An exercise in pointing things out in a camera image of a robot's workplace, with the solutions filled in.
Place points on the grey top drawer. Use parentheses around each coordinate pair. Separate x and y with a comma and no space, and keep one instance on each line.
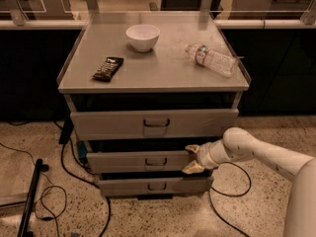
(152,124)

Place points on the black power adapter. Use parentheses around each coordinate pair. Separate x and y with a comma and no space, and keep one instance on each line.
(66,131)

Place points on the grey drawer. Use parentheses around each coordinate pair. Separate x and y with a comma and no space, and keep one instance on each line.
(152,124)
(138,162)
(158,186)

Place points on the black metal bar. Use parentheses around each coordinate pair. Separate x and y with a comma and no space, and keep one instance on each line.
(23,229)

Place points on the dark snack bar packet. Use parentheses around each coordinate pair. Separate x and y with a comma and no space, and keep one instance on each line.
(108,69)

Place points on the clear plastic water bottle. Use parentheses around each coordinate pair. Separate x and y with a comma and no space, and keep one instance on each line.
(211,59)

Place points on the grey bottom drawer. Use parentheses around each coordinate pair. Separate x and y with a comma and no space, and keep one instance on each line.
(158,186)

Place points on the grey drawer cabinet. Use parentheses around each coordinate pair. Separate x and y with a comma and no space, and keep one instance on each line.
(161,79)

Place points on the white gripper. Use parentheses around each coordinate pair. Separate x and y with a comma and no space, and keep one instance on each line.
(203,156)

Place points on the blue box behind cabinet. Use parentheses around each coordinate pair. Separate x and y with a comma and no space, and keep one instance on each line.
(81,150)

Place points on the white ceramic bowl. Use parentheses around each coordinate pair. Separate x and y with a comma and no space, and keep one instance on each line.
(142,37)

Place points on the white rail ledge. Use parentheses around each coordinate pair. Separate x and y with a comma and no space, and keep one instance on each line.
(222,24)

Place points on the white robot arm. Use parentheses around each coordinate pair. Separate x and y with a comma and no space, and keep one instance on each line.
(238,145)

